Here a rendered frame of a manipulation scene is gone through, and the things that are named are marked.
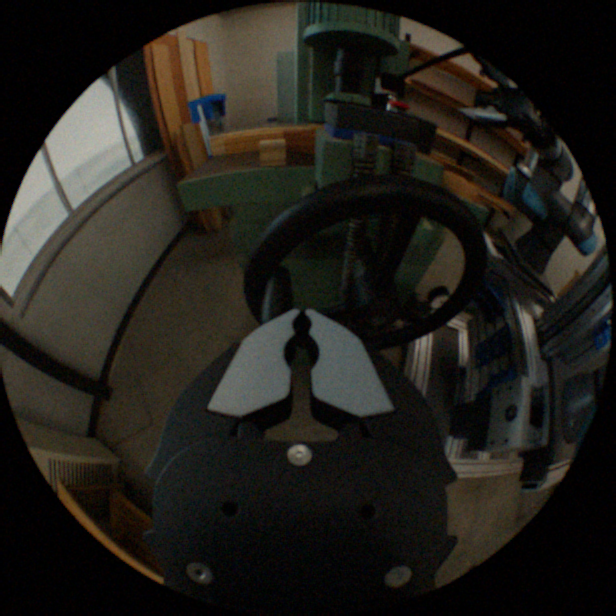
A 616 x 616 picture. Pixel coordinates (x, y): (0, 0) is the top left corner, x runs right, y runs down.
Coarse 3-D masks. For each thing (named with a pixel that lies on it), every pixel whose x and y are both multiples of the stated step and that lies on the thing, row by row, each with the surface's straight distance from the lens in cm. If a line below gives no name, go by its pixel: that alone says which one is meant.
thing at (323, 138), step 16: (320, 144) 24; (336, 144) 21; (352, 144) 21; (320, 160) 23; (336, 160) 21; (352, 160) 22; (384, 160) 23; (416, 160) 24; (432, 160) 26; (320, 176) 22; (336, 176) 22; (416, 176) 24; (432, 176) 25
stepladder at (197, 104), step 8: (208, 96) 124; (216, 96) 126; (224, 96) 134; (192, 104) 129; (200, 104) 125; (208, 104) 122; (216, 104) 136; (224, 104) 137; (192, 112) 127; (200, 112) 123; (208, 112) 122; (216, 112) 135; (224, 112) 135; (192, 120) 128; (200, 120) 125; (208, 120) 124; (216, 120) 137; (224, 120) 132; (208, 128) 122; (216, 128) 137; (224, 128) 136; (208, 136) 122; (208, 144) 124; (208, 152) 125; (232, 208) 130; (232, 216) 136
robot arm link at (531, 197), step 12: (540, 168) 55; (540, 180) 54; (552, 180) 55; (528, 192) 55; (540, 192) 54; (552, 192) 55; (528, 204) 55; (540, 204) 54; (552, 204) 55; (564, 204) 56; (540, 216) 56; (552, 216) 57; (564, 216) 56
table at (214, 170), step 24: (216, 168) 38; (240, 168) 34; (264, 168) 32; (288, 168) 32; (312, 168) 31; (192, 192) 37; (216, 192) 35; (240, 192) 34; (264, 192) 33; (288, 192) 33; (480, 216) 48
